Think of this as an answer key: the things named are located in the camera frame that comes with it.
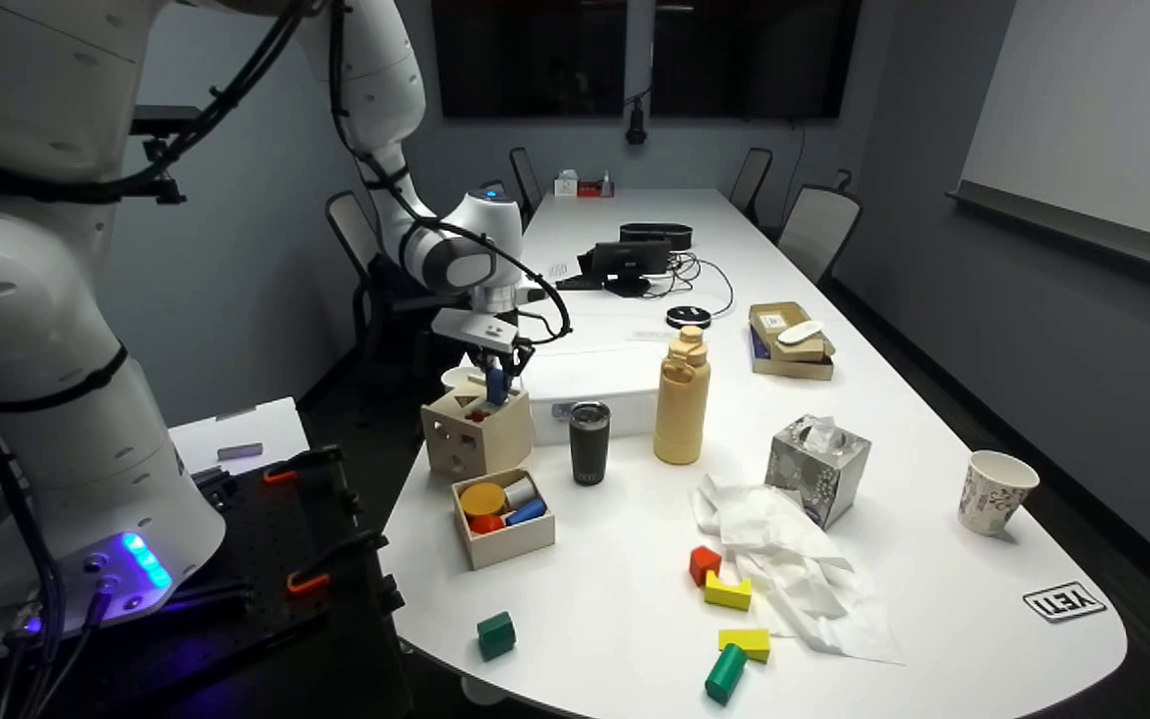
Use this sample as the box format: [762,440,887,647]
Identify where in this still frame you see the TRI logo sticker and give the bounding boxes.
[1020,576,1113,628]

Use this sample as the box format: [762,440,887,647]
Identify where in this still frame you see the long green block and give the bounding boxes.
[698,639,753,711]

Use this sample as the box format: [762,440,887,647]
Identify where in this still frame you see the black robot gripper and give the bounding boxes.
[451,295,536,407]

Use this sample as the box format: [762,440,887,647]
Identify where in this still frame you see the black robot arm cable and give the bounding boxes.
[0,0,328,213]

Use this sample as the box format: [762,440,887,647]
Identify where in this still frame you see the grey whiteboard tray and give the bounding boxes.
[948,177,1150,285]

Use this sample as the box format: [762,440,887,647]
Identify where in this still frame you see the black robot stand cart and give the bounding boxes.
[131,440,407,719]

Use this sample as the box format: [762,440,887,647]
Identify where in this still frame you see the grey conference chair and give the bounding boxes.
[775,178,868,289]
[506,141,546,219]
[324,187,387,281]
[729,143,778,219]

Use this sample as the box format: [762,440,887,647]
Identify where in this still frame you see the wooden tray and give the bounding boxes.
[449,463,564,576]

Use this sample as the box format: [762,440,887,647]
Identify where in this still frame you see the black tumbler cup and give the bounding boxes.
[564,395,617,492]

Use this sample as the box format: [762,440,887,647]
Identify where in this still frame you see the white wall whiteboard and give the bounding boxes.
[955,0,1150,255]

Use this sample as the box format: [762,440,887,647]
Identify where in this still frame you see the black wall hanging device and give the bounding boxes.
[620,88,650,149]

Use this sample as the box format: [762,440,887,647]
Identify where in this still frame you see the black round puck speaker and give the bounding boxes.
[665,301,714,333]

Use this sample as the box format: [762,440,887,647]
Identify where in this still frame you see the white paper sheet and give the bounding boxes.
[163,392,316,483]

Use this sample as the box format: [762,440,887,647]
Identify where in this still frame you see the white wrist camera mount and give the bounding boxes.
[427,305,526,359]

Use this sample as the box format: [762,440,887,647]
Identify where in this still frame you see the wooden shape sorter box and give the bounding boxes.
[417,378,541,488]

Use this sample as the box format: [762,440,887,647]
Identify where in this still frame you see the blue block in tray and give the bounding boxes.
[504,492,552,526]

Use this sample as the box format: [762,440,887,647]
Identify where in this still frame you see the dark green block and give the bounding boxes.
[471,607,522,663]

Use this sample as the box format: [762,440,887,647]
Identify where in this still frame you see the white crumpled tissue paper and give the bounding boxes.
[690,466,896,665]

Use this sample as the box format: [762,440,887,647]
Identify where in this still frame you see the black speaker cable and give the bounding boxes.
[669,246,743,322]

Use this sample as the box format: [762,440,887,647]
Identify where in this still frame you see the dark window pane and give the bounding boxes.
[649,0,868,125]
[427,0,633,125]

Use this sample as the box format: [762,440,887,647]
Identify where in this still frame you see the tan plastic bottle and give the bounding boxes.
[650,322,714,470]

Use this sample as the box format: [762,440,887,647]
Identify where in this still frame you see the grey marbled tissue box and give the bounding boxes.
[762,407,874,530]

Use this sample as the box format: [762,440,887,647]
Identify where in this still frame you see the yellow block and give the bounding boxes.
[714,623,778,665]
[698,566,761,613]

